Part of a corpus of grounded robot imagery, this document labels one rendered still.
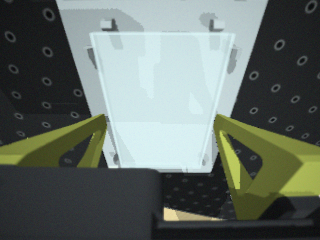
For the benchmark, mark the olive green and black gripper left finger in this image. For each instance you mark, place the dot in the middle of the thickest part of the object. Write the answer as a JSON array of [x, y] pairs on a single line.
[[45, 150]]

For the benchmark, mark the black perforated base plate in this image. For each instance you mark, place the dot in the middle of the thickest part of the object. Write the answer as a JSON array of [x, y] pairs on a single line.
[[41, 91]]

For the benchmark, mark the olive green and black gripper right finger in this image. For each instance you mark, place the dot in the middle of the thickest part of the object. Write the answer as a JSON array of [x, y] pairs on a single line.
[[290, 167]]

